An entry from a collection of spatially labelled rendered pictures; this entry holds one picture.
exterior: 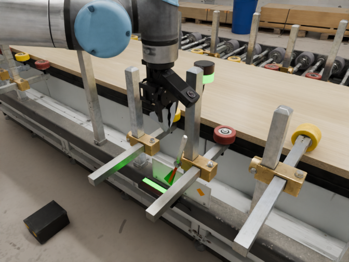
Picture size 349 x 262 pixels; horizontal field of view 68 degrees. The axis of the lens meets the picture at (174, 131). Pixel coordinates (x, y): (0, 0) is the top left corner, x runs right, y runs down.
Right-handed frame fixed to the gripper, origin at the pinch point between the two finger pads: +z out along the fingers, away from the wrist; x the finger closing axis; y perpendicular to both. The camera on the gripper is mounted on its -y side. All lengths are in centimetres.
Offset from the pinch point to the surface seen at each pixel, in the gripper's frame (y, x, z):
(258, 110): -10.9, -46.2, 11.0
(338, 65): -25, -156, 19
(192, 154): -5.0, -6.1, 11.1
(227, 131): -8.4, -23.8, 10.4
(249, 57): 23, -115, 13
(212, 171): -12.4, -6.7, 14.9
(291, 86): -14, -80, 11
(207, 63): -4.3, -13.1, -16.9
